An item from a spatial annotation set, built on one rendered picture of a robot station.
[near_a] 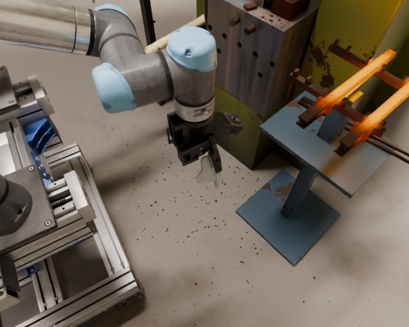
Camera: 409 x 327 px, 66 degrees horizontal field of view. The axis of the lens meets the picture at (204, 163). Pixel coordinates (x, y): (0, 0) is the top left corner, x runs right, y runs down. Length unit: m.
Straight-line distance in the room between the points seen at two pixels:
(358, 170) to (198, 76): 0.80
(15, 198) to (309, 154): 0.91
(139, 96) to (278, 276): 1.32
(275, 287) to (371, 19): 1.18
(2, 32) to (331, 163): 0.98
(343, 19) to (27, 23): 1.06
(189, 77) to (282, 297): 1.31
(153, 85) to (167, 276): 1.25
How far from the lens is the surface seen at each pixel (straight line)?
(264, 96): 1.44
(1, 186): 0.87
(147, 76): 0.49
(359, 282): 1.78
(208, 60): 0.49
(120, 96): 0.49
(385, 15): 1.27
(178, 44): 0.49
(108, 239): 1.49
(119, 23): 0.59
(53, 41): 0.57
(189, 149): 0.63
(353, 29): 1.33
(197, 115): 0.56
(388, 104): 1.01
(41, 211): 0.94
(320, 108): 0.91
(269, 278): 1.65
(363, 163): 1.21
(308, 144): 1.18
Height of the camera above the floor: 1.57
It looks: 56 degrees down
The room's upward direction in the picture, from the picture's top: straight up
